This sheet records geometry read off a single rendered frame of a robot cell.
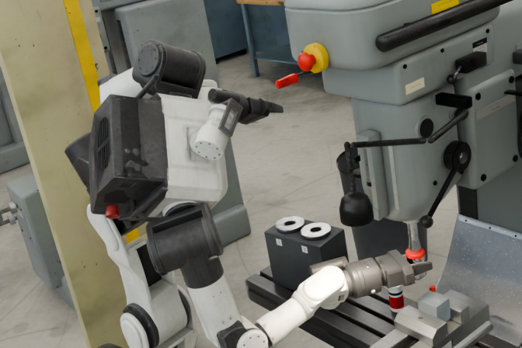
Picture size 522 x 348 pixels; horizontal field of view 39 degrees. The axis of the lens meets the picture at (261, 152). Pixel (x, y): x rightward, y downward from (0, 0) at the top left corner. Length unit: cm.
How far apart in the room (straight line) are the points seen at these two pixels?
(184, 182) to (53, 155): 158
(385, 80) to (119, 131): 58
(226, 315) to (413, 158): 54
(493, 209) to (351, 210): 72
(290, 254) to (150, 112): 76
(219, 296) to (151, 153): 35
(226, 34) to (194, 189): 753
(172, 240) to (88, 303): 185
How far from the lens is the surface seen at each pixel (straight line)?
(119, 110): 163
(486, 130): 180
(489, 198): 218
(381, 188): 170
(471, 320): 199
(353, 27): 145
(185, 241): 158
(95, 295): 341
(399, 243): 392
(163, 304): 208
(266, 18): 908
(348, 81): 163
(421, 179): 169
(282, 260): 225
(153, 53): 172
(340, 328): 209
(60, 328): 427
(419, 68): 158
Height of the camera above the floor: 214
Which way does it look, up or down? 21 degrees down
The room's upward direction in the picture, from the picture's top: 10 degrees counter-clockwise
